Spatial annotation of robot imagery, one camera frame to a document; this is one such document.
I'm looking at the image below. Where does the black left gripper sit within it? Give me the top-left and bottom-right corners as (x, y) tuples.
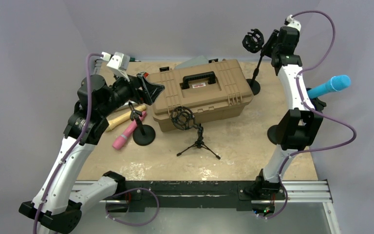
(98, 69), (164, 117)

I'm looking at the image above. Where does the black shock mount round-base stand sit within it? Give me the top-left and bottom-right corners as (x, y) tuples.
(242, 28), (267, 97)

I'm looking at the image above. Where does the black tripod shock mount stand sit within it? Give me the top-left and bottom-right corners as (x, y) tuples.
(169, 106), (222, 160)

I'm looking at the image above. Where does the black stand for cream microphone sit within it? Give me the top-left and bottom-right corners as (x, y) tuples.
(129, 103), (156, 146)

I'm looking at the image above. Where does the cream yellow microphone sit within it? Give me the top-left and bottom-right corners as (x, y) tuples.
(106, 105), (147, 132)

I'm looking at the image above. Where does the blue microphone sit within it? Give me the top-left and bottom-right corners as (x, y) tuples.
(307, 75), (351, 99)

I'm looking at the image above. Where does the black clip stand for blue microphone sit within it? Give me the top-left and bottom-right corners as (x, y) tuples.
(267, 108), (323, 151)

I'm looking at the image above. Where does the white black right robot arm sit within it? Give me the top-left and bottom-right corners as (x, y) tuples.
(253, 26), (323, 198)

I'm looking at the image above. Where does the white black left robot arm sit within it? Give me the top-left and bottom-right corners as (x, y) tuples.
(19, 73), (165, 234)

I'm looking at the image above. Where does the pink microphone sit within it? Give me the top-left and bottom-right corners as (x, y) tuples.
(112, 121), (137, 150)

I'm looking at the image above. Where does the grey flat sheet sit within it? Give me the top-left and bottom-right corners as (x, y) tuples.
(174, 56), (208, 70)

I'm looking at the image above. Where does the tan plastic tool case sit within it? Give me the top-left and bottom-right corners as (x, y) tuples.
(147, 59), (254, 132)

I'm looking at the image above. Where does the green screwdriver handle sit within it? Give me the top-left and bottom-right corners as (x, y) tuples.
(130, 58), (141, 62)

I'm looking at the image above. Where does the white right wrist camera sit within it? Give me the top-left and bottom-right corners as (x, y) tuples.
(284, 15), (301, 32)

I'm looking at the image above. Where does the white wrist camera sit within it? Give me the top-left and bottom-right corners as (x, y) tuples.
(284, 15), (301, 32)
(101, 52), (131, 81)

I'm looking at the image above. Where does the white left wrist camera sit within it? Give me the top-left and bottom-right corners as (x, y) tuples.
(101, 52), (131, 81)

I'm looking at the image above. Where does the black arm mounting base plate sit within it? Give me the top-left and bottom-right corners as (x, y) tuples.
(105, 180), (285, 212)

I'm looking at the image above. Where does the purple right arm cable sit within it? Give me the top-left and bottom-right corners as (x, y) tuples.
(258, 10), (357, 220)

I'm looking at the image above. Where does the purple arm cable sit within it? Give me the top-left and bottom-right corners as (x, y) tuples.
(258, 10), (357, 220)
(32, 53), (160, 234)

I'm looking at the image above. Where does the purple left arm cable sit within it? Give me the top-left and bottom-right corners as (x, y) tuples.
(32, 53), (160, 234)

